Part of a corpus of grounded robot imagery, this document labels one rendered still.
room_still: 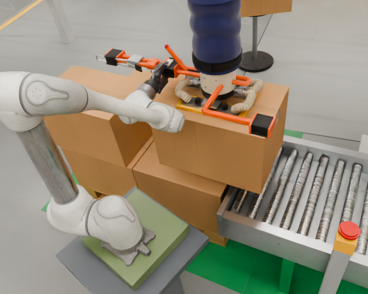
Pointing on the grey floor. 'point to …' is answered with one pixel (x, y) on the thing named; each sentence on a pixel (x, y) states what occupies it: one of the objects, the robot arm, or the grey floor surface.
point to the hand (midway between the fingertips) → (168, 67)
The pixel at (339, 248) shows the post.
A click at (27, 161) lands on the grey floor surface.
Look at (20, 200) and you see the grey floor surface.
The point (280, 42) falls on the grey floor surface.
